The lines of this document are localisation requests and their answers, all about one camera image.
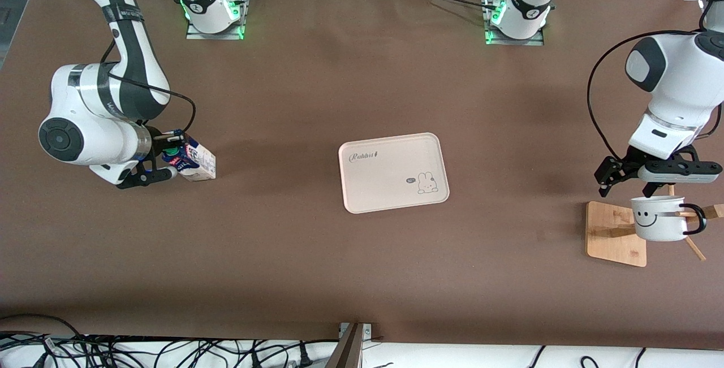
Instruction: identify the white smiley mug black handle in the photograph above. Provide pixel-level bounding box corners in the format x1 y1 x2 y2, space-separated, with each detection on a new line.
631 195 707 241

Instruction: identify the blue white milk carton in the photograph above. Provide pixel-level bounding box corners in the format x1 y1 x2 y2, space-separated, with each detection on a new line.
161 131 217 182

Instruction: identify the beige rabbit print tray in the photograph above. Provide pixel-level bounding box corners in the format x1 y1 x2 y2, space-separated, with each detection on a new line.
338 132 450 214

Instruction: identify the wooden mug stand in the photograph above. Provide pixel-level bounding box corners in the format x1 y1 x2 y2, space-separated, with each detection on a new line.
585 183 724 267

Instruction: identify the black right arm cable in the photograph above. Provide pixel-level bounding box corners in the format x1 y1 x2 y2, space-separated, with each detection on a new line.
101 40 197 138

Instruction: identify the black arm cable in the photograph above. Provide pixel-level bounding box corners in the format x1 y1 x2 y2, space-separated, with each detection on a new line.
101 40 197 138
568 0 714 161

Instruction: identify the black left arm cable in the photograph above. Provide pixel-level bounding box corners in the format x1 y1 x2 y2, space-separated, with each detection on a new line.
568 0 714 161

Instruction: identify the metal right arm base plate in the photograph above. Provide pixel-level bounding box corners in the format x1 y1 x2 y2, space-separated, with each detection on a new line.
187 0 245 40

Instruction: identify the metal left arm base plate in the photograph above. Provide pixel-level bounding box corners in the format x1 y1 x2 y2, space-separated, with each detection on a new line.
484 0 545 46

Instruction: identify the black floor cable with plug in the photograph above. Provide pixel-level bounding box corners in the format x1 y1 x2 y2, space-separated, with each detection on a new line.
294 341 315 368

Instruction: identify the metal table edge bracket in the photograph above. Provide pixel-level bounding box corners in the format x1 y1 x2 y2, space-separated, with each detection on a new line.
325 322 374 368

